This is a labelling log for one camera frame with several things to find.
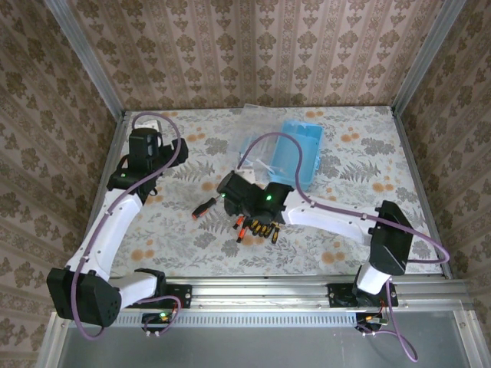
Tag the orange black precision screwdriver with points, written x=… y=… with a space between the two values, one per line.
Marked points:
x=239 y=223
x=241 y=234

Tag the light blue tool box base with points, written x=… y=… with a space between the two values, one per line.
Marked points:
x=310 y=153

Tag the clear tool box lid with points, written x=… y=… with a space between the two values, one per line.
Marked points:
x=247 y=122

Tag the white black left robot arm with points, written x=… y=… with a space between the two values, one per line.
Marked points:
x=115 y=222

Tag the grey metal shelf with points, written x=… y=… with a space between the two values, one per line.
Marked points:
x=249 y=349

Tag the small circuit board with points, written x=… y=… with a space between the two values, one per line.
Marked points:
x=370 y=320
x=161 y=317

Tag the aluminium side rail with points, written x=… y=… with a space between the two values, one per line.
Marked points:
x=409 y=153
x=119 y=128

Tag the long aluminium base rail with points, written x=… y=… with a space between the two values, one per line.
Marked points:
x=261 y=295

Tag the aluminium frame post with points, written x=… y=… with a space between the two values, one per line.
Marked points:
x=426 y=57
x=84 y=57

